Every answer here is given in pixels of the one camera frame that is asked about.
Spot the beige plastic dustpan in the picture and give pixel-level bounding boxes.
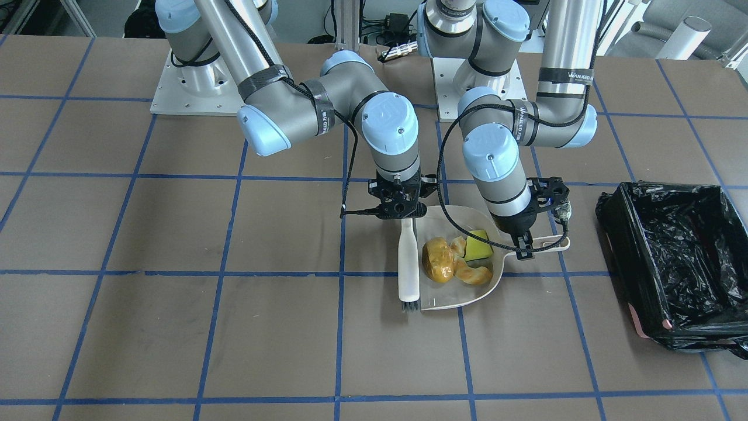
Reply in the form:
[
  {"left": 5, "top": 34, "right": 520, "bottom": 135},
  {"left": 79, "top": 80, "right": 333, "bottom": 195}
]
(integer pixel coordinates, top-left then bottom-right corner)
[{"left": 418, "top": 205, "right": 571, "bottom": 312}]

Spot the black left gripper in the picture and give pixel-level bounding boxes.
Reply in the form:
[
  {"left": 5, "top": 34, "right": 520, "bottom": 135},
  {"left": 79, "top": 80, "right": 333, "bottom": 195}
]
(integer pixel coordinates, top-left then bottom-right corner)
[{"left": 488, "top": 177, "right": 571, "bottom": 258}]

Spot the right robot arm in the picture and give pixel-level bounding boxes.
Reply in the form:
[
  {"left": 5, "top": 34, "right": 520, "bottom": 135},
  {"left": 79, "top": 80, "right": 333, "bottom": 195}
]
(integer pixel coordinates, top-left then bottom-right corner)
[{"left": 155, "top": 1, "right": 437, "bottom": 219}]

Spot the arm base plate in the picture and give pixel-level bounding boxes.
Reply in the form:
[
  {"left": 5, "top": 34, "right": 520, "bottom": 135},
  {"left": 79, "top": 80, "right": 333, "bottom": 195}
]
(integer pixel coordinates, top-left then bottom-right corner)
[
  {"left": 150, "top": 54, "right": 244, "bottom": 116},
  {"left": 432, "top": 57, "right": 527, "bottom": 122}
]

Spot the beige hand brush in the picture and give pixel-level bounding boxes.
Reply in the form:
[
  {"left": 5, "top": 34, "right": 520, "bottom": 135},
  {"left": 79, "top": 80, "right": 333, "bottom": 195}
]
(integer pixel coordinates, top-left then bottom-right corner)
[{"left": 397, "top": 218, "right": 421, "bottom": 313}]

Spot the black trash bag bin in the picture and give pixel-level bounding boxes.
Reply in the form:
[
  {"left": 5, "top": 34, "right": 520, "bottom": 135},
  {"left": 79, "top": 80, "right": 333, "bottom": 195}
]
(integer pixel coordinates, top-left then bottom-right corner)
[{"left": 595, "top": 181, "right": 747, "bottom": 359}]

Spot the croissant bread piece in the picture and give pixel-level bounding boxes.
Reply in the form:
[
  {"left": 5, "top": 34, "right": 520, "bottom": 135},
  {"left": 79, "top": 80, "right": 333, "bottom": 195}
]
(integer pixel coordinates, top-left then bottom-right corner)
[{"left": 451, "top": 237, "right": 493, "bottom": 285}]

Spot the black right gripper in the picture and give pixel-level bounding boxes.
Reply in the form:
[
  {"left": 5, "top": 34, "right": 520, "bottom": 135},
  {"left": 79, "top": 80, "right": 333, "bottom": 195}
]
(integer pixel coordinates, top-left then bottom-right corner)
[{"left": 340, "top": 172, "right": 437, "bottom": 219}]

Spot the orange-yellow bread roll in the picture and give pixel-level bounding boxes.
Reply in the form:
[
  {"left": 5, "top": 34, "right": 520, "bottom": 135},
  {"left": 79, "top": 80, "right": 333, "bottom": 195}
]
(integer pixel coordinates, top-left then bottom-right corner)
[{"left": 421, "top": 237, "right": 454, "bottom": 284}]

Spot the yellow green sponge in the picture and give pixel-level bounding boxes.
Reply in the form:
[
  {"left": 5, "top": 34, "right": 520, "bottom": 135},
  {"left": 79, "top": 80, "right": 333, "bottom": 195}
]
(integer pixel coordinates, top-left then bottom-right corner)
[{"left": 464, "top": 230, "right": 493, "bottom": 262}]

